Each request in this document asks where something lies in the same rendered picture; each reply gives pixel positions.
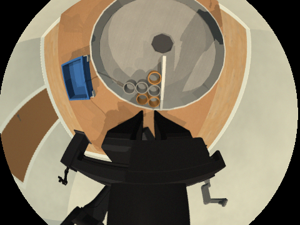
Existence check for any bronze bushing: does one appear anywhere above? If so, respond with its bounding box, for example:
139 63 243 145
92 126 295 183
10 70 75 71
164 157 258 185
148 70 161 85
136 92 149 105
148 95 160 108

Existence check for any blue open-top bin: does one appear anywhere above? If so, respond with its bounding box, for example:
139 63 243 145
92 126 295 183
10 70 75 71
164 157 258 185
61 56 93 101

